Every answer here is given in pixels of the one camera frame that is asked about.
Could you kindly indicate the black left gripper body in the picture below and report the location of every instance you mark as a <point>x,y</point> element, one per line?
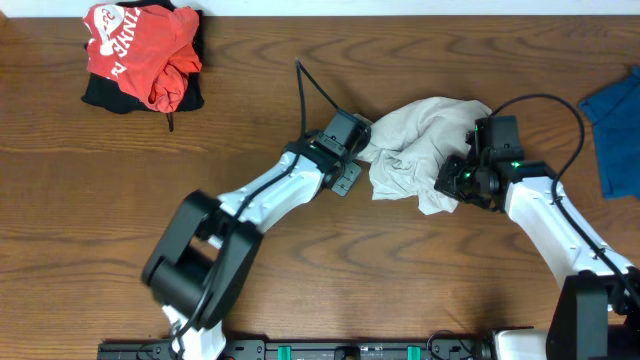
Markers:
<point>348,175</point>

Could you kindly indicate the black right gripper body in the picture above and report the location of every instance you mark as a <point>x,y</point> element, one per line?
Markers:
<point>461,181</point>

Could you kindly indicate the beige t-shirt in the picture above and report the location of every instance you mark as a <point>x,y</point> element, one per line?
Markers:
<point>409,145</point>

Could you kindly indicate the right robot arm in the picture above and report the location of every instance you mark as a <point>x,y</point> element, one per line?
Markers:
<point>597,313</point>

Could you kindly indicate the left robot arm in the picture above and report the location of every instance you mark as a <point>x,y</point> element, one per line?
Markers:
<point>203,258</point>

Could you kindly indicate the blue t-shirt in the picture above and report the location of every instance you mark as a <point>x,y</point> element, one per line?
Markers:
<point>614,116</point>

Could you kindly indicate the red printed t-shirt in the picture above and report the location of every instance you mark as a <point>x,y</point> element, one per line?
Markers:
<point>147,51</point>

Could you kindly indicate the black folded garment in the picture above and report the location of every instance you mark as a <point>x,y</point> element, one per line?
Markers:
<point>104,94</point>

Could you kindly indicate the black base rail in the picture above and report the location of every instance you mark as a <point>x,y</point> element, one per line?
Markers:
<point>443,344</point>

